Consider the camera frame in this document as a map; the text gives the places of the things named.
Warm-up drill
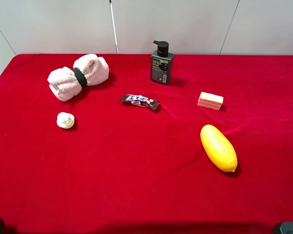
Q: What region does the dark grey pump bottle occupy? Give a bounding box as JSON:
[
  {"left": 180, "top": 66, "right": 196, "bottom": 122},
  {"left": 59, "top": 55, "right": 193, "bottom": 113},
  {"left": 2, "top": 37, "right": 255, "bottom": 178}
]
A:
[{"left": 150, "top": 40, "right": 174, "bottom": 85}]

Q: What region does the dark snack bar wrapper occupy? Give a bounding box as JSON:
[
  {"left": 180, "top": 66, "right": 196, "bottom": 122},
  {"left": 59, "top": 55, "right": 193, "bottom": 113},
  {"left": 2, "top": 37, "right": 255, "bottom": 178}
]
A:
[{"left": 120, "top": 94, "right": 160, "bottom": 111}]

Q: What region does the pink wafer block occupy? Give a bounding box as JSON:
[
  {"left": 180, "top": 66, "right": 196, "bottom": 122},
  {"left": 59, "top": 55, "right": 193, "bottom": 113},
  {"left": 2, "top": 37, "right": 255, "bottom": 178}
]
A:
[{"left": 197, "top": 92, "right": 224, "bottom": 111}]

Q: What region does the black band on towel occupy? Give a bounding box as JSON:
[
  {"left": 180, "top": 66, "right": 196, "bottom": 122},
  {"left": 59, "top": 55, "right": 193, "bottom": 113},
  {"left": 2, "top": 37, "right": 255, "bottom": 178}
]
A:
[{"left": 72, "top": 68, "right": 87, "bottom": 87}]

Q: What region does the yellow mango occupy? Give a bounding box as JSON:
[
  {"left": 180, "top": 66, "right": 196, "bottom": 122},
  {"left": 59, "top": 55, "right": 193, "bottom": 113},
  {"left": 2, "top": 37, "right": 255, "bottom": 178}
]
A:
[{"left": 200, "top": 124, "right": 238, "bottom": 172}]

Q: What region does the rolled pink towel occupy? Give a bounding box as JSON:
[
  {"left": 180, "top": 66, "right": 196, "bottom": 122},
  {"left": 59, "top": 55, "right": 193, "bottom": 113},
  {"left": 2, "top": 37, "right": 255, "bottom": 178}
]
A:
[{"left": 47, "top": 54, "right": 109, "bottom": 101}]

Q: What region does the white pole behind table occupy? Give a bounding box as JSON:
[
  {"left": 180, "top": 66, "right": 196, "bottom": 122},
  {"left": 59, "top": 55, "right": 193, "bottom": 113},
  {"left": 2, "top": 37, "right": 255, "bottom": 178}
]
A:
[{"left": 109, "top": 0, "right": 119, "bottom": 54}]

